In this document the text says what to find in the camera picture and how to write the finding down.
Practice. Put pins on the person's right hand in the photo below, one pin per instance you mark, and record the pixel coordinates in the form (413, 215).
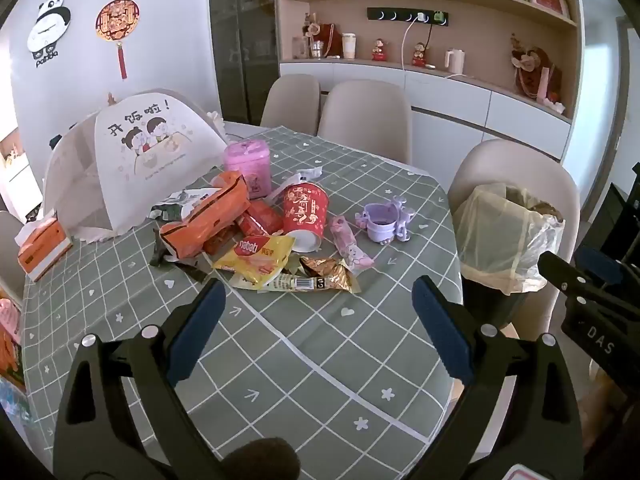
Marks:
(602, 400)

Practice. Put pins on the gold foil wrapper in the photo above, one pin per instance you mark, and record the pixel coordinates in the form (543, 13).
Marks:
(327, 272)

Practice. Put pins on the beige dining chair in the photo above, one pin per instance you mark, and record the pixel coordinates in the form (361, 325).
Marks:
(7, 255)
(500, 165)
(290, 102)
(365, 115)

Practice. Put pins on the white and green wrapper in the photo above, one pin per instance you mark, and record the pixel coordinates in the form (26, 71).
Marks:
(175, 202)

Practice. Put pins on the panda wall clock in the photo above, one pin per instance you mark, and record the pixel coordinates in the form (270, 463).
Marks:
(47, 30)

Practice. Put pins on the pile of snack packets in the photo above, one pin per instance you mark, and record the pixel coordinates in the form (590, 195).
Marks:
(10, 345)

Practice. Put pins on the small flower and red bag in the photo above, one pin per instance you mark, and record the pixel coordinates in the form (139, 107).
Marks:
(325, 37)

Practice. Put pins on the white electric kettle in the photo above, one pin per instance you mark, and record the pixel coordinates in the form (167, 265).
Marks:
(455, 62)

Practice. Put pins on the red doll figurine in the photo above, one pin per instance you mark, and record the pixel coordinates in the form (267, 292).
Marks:
(378, 50)
(420, 55)

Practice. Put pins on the purple toy cup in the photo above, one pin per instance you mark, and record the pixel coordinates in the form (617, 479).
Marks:
(382, 220)

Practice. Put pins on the green checked tablecloth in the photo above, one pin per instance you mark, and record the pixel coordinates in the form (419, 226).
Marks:
(310, 350)

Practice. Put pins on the orange tissue box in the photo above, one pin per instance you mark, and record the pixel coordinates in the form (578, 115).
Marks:
(42, 252)

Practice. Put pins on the red paper cup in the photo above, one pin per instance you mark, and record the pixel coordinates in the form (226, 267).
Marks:
(305, 215)

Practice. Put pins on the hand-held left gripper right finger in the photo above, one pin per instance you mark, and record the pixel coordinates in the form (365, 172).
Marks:
(440, 330)

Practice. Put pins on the yellow wafer packet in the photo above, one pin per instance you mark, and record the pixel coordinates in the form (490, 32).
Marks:
(257, 260)

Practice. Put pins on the small clear jar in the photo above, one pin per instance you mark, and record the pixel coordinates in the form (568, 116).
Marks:
(300, 47)

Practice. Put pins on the black bin with yellow liner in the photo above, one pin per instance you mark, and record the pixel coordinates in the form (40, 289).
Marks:
(500, 240)

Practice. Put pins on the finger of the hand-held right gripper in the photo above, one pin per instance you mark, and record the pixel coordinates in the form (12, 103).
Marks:
(562, 270)
(597, 266)

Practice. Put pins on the white barcode stick packet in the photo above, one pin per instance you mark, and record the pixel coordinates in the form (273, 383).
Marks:
(295, 283)

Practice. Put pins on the large orange snack bag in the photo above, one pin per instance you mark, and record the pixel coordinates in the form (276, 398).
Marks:
(205, 215)

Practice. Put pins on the black power strip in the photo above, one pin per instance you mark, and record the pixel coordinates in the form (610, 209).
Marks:
(395, 16)

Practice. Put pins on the white mesh food cover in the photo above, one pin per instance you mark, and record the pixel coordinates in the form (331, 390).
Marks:
(140, 160)

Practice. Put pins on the white tumbler cup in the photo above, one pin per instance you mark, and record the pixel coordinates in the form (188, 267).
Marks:
(348, 46)

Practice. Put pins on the dark glass cabinet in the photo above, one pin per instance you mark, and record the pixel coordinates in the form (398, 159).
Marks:
(242, 40)

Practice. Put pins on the red knot wall ornament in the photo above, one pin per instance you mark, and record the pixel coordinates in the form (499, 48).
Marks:
(117, 22)

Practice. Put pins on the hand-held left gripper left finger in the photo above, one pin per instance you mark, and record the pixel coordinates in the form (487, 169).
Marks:
(197, 335)

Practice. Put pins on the white sideboard cabinet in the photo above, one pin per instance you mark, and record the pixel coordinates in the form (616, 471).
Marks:
(450, 105)

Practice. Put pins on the pink tin box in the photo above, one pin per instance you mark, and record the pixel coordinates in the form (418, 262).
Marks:
(247, 165)

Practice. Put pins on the pink cartoon snack wrapper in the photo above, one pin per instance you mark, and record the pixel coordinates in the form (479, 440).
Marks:
(350, 247)

